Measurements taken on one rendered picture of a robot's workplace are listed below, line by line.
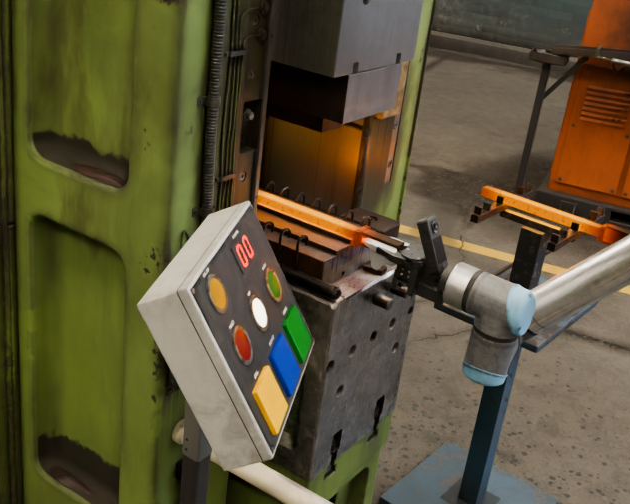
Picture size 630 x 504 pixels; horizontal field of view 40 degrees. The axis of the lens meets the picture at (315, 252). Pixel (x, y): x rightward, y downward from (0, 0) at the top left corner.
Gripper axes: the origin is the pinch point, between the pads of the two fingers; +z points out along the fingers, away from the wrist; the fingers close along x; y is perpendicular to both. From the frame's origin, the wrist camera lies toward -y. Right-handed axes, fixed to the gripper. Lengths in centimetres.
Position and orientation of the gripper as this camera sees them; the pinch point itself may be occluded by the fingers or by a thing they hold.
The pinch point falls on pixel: (370, 237)
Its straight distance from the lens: 184.8
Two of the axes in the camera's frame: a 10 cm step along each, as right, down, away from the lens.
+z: -8.1, -3.6, 4.7
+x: 5.7, -2.8, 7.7
